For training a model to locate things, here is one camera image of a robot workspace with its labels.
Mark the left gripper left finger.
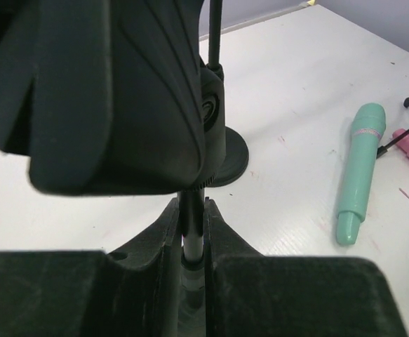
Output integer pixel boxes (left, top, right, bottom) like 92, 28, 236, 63
0, 199, 182, 336

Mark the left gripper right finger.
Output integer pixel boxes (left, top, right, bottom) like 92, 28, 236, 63
203, 199, 407, 336

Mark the teal toy microphone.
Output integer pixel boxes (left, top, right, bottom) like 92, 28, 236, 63
336, 103, 386, 246

